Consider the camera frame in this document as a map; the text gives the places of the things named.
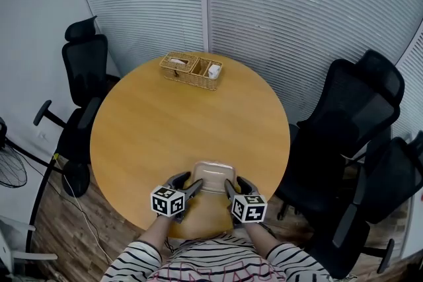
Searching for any white plastic rack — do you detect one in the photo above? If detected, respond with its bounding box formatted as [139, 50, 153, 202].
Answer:
[0, 214, 59, 275]

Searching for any black mesh office chair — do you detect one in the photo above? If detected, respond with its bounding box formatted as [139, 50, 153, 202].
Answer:
[275, 49, 406, 222]
[32, 15, 110, 198]
[309, 131, 423, 279]

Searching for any black standing fan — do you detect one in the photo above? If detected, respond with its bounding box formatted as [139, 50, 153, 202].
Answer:
[0, 117, 67, 257]

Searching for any person's right forearm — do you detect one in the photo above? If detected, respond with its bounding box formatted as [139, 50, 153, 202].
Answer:
[243, 222, 282, 259]

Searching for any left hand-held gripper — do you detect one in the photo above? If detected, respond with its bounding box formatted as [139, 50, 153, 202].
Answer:
[150, 171, 204, 225]

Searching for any woven wicker basket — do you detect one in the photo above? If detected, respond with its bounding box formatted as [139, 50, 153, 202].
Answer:
[159, 51, 224, 92]

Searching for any clear plastic tray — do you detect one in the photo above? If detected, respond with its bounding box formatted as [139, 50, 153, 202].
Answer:
[191, 160, 237, 195]

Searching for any person's left forearm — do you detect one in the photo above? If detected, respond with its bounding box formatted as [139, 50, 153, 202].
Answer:
[136, 213, 174, 250]

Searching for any person's striped shirt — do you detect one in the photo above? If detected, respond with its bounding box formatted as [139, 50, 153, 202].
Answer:
[100, 233, 332, 282]

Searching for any thin white cable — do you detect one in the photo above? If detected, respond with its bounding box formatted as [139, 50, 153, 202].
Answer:
[52, 155, 113, 265]

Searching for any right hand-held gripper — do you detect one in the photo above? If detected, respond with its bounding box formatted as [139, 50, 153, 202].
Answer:
[223, 176, 268, 229]

